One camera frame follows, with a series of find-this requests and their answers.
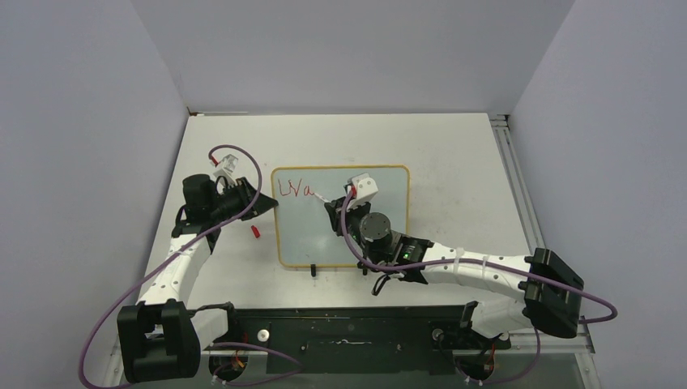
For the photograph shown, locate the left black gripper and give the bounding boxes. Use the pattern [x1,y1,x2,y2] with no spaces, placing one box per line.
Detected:
[209,177,278,223]

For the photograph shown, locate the white red marker pen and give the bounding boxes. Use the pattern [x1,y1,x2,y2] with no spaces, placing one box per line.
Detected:
[313,193,331,203]

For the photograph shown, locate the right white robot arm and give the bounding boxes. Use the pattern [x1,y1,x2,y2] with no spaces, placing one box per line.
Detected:
[323,198,584,347]

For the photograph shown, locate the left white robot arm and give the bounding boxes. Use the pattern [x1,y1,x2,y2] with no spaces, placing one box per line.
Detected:
[117,174,279,383]

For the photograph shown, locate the yellow-framed whiteboard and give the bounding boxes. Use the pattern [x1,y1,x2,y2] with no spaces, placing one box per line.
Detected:
[271,165,410,268]

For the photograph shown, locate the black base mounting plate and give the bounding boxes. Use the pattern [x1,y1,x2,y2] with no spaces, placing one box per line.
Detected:
[208,306,511,380]

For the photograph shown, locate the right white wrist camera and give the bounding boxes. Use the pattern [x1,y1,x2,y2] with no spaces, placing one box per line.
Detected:
[347,173,378,207]

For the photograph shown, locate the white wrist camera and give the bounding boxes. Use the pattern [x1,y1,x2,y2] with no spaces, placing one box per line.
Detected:
[212,154,238,182]
[347,173,378,207]

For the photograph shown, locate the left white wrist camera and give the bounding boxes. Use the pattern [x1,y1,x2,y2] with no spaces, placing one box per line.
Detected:
[212,154,238,182]

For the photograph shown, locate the aluminium rail frame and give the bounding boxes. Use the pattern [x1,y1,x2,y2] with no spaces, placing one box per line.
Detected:
[489,114,547,252]

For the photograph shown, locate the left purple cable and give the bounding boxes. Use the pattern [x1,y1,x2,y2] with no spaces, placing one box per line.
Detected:
[78,143,263,389]

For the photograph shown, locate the purple cable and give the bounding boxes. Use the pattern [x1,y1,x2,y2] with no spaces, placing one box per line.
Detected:
[339,190,618,325]
[78,143,263,389]

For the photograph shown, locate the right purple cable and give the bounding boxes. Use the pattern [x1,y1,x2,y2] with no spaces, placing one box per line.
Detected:
[339,190,618,325]

